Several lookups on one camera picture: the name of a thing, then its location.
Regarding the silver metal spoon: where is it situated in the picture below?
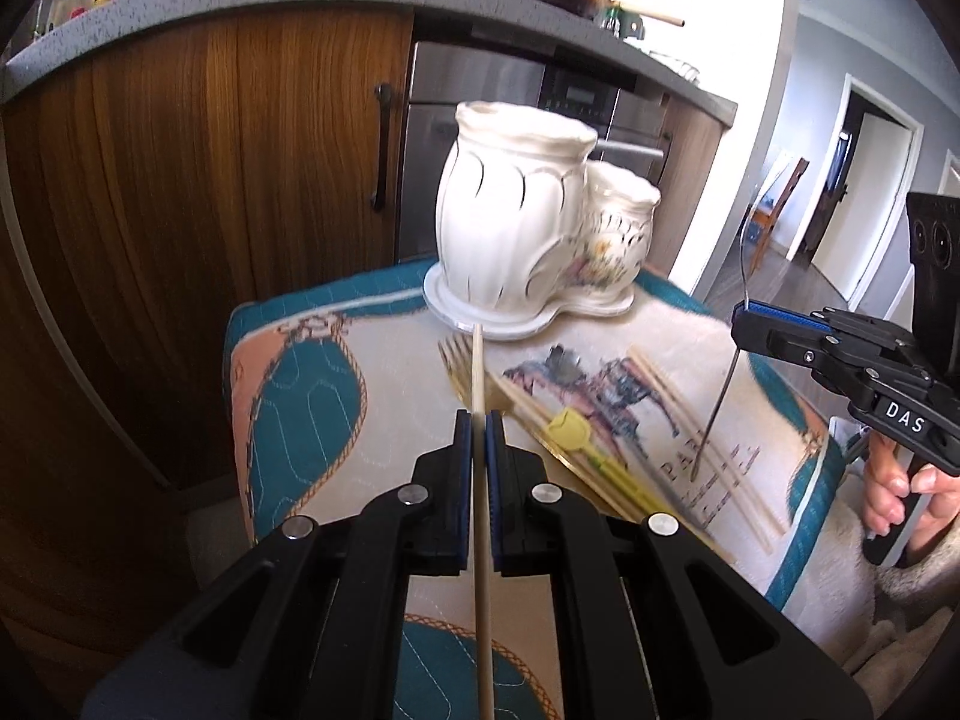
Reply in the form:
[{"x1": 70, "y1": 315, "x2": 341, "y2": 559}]
[{"x1": 688, "y1": 227, "x2": 755, "y2": 481}]

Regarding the yellow plastic utensil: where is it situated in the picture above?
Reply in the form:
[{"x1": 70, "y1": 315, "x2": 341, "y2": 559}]
[{"x1": 545, "y1": 408, "x2": 675, "y2": 517}]

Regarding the gold metal fork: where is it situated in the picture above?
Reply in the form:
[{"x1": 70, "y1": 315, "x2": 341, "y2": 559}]
[{"x1": 438, "y1": 335, "x2": 643, "y2": 522}]

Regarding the person right hand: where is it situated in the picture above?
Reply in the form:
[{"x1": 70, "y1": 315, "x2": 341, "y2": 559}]
[{"x1": 861, "y1": 431, "x2": 958, "y2": 564}]

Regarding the wooden chair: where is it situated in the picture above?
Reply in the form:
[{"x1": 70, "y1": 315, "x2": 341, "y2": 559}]
[{"x1": 747, "y1": 158, "x2": 809, "y2": 277}]

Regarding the quilted horse print mat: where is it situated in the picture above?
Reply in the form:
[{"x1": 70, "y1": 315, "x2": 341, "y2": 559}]
[{"x1": 224, "y1": 262, "x2": 871, "y2": 718}]

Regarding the stainless steel oven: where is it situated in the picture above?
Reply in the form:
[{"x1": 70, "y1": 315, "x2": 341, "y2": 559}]
[{"x1": 397, "y1": 41, "x2": 670, "y2": 262}]

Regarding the white floral ceramic utensil holder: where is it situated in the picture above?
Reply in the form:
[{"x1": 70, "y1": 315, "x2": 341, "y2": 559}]
[{"x1": 423, "y1": 103, "x2": 661, "y2": 340}]

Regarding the green kettle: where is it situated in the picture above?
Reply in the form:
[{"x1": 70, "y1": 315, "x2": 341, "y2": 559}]
[{"x1": 601, "y1": 2, "x2": 646, "y2": 43}]

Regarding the wooden cabinet door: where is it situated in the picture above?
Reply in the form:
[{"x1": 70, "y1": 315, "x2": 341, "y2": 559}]
[{"x1": 2, "y1": 7, "x2": 413, "y2": 411}]

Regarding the grey speckled countertop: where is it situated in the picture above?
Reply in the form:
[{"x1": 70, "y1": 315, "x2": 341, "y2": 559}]
[{"x1": 2, "y1": 0, "x2": 737, "y2": 127}]

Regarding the black cabinet handle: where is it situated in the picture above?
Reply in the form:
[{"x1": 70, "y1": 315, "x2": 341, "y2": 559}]
[{"x1": 370, "y1": 82, "x2": 394, "y2": 213}]

